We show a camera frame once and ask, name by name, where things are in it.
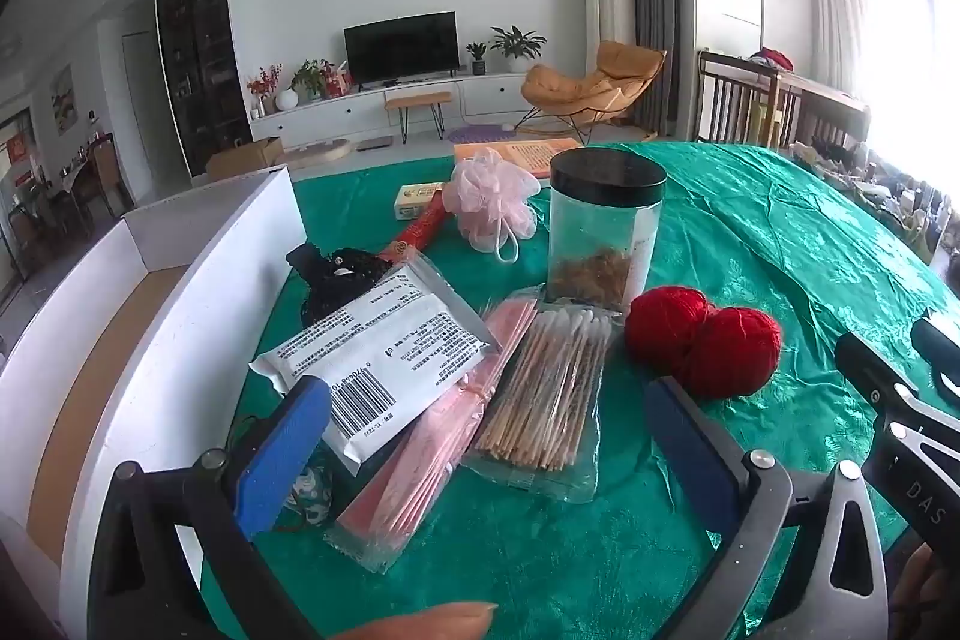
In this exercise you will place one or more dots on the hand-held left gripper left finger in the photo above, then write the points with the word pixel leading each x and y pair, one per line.
pixel 281 452

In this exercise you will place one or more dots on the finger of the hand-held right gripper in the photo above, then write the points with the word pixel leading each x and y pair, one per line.
pixel 937 355
pixel 911 482

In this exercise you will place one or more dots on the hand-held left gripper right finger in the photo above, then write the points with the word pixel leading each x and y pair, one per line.
pixel 690 452

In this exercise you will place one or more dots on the red yarn ball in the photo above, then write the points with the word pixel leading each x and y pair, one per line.
pixel 664 325
pixel 731 351

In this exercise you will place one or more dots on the plastic-wrapped sponge packet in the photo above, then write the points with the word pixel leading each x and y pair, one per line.
pixel 390 347

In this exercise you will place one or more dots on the white cardboard box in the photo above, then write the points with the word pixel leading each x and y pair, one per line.
pixel 187 310

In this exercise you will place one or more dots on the person's right hand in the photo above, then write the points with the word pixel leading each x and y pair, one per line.
pixel 922 591

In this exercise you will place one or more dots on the person's left hand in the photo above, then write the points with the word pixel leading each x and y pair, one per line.
pixel 420 621

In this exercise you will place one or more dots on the blue patterned pouch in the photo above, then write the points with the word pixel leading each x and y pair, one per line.
pixel 311 494

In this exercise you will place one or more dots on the pink sticks packet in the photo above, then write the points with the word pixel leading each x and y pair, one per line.
pixel 420 475

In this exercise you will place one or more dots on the cotton swabs packet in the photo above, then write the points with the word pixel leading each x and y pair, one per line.
pixel 540 400

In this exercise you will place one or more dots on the pile of windowsill clutter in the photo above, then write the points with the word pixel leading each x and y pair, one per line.
pixel 892 197

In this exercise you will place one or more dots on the black lace cloth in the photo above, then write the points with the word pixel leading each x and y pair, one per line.
pixel 330 287

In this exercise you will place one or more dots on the green tablecloth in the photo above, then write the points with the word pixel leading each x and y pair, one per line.
pixel 750 250

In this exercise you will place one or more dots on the clear jar with black lid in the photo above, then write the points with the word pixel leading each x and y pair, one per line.
pixel 600 235

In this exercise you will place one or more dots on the long red box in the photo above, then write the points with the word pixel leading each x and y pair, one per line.
pixel 420 231

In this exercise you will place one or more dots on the small yellow box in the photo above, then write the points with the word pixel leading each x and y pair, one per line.
pixel 416 197

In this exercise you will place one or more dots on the brown cardboard box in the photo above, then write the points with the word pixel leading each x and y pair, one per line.
pixel 244 159

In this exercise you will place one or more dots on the pink bath pouf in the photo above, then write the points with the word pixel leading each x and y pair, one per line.
pixel 487 197

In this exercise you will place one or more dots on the wooden railing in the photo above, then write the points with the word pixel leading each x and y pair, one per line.
pixel 739 96

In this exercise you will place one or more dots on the dining chair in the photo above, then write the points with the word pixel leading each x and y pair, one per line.
pixel 109 175

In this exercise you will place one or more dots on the white television cabinet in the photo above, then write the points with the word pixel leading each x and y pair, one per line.
pixel 337 111

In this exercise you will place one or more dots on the round white vase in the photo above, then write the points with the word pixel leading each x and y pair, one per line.
pixel 287 100

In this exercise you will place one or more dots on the red flowers in vase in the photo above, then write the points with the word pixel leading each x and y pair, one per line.
pixel 262 85

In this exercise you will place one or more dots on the red gift box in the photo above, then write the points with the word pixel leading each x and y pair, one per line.
pixel 337 83

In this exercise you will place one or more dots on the leafy potted plant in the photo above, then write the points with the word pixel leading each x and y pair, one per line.
pixel 311 78

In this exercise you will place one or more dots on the wooden bench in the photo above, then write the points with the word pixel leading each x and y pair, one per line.
pixel 416 100

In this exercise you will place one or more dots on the purple floor mat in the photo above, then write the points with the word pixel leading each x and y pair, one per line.
pixel 484 132

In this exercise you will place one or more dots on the orange lounge chair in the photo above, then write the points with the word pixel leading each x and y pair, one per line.
pixel 592 81

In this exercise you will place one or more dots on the dark glass cabinet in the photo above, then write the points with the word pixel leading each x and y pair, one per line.
pixel 202 55

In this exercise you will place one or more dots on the black television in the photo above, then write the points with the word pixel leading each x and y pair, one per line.
pixel 401 48

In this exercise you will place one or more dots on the small potted plant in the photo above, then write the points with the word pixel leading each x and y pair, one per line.
pixel 478 57

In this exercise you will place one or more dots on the large potted plant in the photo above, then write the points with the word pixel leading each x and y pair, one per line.
pixel 516 44

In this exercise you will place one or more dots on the wall painting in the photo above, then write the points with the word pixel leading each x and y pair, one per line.
pixel 64 96

